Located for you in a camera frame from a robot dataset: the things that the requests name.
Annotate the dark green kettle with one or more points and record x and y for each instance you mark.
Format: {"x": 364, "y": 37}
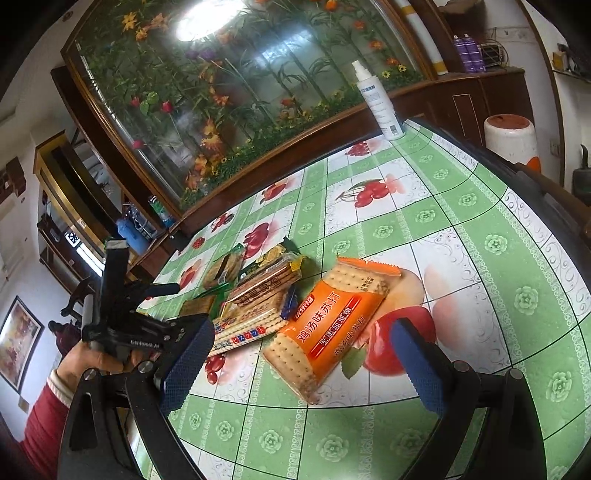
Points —
{"x": 582, "y": 180}

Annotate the round cracker packet black stripe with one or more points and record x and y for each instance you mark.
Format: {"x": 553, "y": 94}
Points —
{"x": 221, "y": 268}

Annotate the framed wall picture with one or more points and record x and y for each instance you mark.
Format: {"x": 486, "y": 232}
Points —
{"x": 18, "y": 346}

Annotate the green cracker packet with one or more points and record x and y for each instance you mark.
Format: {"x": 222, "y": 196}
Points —
{"x": 198, "y": 304}

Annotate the green fruit print tablecloth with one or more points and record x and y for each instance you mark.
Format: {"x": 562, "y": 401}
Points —
{"x": 461, "y": 230}

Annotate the glass display with artificial flowers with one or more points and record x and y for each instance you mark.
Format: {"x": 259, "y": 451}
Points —
{"x": 231, "y": 92}

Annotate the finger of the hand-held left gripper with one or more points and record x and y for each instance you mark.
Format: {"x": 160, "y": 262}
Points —
{"x": 161, "y": 290}

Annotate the person's left forearm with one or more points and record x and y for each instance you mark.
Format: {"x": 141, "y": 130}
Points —
{"x": 48, "y": 415}

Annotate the dark wooden chair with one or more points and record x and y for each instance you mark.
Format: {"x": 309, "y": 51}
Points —
{"x": 78, "y": 295}

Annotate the purple bottle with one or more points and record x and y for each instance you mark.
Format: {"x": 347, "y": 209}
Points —
{"x": 459, "y": 55}
{"x": 476, "y": 57}

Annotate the dark green yellow snack packet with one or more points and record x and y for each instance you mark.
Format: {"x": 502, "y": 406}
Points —
{"x": 272, "y": 256}

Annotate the blue red print cracker packet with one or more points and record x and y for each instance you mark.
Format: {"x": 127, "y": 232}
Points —
{"x": 249, "y": 330}

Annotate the blue thermos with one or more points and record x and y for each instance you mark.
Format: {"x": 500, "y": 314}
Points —
{"x": 131, "y": 237}

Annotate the small grey appliance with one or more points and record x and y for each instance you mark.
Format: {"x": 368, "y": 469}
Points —
{"x": 491, "y": 54}

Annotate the person's left hand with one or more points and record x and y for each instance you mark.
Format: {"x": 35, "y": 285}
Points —
{"x": 87, "y": 362}

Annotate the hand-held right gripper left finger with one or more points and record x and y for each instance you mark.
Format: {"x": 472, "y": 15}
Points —
{"x": 184, "y": 369}

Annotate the green bottle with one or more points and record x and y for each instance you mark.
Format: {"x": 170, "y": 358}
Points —
{"x": 162, "y": 212}

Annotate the white spray bottle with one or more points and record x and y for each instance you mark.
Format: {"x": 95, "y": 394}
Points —
{"x": 383, "y": 106}

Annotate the yellow wooden door frame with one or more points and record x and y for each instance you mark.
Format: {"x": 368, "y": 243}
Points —
{"x": 51, "y": 184}

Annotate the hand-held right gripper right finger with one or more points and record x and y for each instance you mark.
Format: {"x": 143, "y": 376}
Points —
{"x": 418, "y": 369}

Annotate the orange plastic object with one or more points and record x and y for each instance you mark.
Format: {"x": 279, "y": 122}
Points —
{"x": 533, "y": 165}

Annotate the clear brown sandwich cracker packet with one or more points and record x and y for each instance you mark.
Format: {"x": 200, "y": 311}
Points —
{"x": 258, "y": 288}

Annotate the white stool red top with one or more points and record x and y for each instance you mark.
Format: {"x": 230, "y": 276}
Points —
{"x": 510, "y": 141}

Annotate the rolled white poster yellow stripes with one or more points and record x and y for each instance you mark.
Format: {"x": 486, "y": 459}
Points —
{"x": 427, "y": 41}

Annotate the orange cracker packet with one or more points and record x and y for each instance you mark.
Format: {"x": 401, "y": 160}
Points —
{"x": 323, "y": 332}

